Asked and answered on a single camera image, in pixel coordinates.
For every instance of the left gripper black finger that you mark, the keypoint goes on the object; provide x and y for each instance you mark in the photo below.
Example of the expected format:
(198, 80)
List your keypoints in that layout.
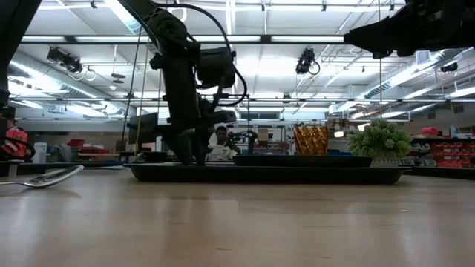
(202, 146)
(182, 148)

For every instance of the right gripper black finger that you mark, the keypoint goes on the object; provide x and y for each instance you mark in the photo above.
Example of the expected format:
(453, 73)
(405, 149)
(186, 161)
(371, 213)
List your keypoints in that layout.
(378, 37)

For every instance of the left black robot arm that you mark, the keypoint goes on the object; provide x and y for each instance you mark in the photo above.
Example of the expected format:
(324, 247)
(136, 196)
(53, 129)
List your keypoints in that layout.
(163, 26)

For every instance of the small background robot arm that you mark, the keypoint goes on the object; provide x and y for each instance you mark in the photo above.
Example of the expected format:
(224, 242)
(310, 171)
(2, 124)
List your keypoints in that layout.
(243, 139)

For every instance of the black serving tray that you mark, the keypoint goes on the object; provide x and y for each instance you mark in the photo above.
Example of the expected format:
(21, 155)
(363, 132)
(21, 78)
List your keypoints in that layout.
(267, 173)

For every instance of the silver metal spoon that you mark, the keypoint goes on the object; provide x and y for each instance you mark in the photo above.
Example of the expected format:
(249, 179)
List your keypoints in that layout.
(48, 178)

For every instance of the seated person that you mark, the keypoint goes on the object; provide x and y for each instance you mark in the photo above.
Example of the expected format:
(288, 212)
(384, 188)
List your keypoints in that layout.
(222, 146)

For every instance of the black computer monitor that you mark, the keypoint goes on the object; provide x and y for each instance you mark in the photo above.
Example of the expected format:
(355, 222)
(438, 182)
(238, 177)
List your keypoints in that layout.
(143, 129)

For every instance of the red storage boxes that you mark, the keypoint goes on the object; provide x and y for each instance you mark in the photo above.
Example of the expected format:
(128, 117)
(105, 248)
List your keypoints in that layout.
(89, 148)

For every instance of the green artificial plant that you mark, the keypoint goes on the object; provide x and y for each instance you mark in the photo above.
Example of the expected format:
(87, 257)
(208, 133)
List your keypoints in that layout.
(379, 139)

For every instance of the red object on shelf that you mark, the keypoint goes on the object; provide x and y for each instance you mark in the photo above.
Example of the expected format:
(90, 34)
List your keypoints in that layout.
(429, 131)

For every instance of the clear plant vase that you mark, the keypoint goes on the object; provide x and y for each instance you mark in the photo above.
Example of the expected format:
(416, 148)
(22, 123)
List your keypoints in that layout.
(386, 162)

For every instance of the red parts bins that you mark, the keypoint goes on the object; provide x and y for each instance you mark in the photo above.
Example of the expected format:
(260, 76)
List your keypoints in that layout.
(451, 154)

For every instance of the white plastic container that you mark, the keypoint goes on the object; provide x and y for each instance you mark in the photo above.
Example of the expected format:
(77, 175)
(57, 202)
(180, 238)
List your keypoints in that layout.
(40, 153)

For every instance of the person in orange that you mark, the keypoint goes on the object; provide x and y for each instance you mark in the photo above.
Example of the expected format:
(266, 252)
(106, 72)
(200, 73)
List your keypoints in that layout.
(14, 141)

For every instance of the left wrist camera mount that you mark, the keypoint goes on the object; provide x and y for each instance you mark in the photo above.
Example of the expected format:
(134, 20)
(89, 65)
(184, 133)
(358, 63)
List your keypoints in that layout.
(217, 68)

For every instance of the long horizontal ceiling rail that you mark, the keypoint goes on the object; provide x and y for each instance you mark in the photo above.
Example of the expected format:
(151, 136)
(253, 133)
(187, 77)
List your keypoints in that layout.
(334, 100)

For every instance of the black overhead frame bar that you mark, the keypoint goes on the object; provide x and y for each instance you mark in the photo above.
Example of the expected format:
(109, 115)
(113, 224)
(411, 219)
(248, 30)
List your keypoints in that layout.
(297, 38)

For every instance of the black ceiling camera pair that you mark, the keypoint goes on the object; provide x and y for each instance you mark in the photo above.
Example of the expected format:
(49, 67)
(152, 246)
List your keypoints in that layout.
(65, 59)

